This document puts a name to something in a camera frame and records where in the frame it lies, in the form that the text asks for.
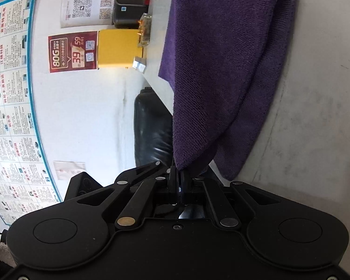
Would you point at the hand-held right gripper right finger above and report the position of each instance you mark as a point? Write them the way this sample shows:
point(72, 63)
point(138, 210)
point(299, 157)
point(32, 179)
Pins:
point(218, 204)

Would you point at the black leather chair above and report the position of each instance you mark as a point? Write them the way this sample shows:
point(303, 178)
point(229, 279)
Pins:
point(151, 128)

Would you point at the white cardboard box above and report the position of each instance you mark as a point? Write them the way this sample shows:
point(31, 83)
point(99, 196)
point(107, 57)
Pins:
point(138, 64)

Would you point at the small pale wall notice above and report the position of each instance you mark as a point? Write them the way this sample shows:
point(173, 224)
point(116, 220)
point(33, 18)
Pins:
point(70, 170)

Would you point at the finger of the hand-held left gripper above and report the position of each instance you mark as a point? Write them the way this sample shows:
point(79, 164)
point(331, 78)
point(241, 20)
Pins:
point(198, 166)
point(143, 172)

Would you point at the glass ashtray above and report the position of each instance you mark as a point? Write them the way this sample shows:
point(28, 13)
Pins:
point(144, 29)

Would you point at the yellow box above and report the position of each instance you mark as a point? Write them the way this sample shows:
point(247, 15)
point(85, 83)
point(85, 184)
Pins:
point(119, 49)

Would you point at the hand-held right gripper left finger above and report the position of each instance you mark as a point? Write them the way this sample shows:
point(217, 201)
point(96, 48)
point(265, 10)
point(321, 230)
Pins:
point(140, 201)

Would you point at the red wall poster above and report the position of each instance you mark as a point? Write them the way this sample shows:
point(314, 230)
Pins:
point(73, 52)

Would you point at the purple towel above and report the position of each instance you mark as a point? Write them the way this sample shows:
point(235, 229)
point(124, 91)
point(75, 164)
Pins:
point(221, 64)

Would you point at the white code wall poster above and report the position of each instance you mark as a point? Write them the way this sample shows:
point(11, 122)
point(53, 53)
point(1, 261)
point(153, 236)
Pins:
point(87, 8)

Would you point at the blue bordered wall poster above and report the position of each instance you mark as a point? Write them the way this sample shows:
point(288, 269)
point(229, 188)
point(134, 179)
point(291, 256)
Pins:
point(11, 108)

